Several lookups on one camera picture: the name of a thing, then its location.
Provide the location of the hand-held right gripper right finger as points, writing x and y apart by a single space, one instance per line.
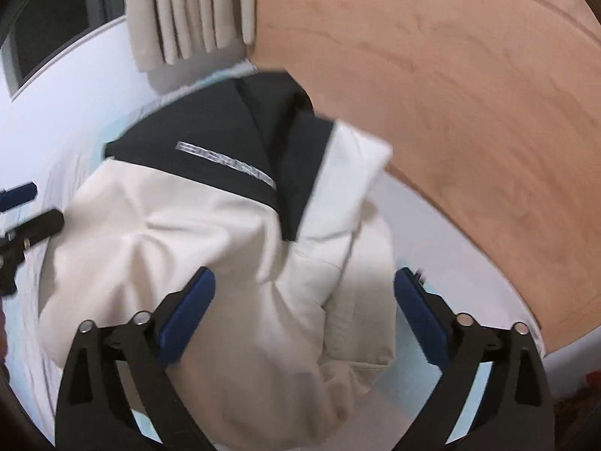
422 319

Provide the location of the dark window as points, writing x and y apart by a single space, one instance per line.
47 33

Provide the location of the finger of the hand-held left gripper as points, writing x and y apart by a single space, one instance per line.
44 223
19 195

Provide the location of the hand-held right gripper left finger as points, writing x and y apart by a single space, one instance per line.
188 319

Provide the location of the beige curtain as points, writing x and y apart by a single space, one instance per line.
188 9

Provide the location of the wooden headboard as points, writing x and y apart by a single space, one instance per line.
469 127

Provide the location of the white and black jacket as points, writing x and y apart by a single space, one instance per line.
211 244

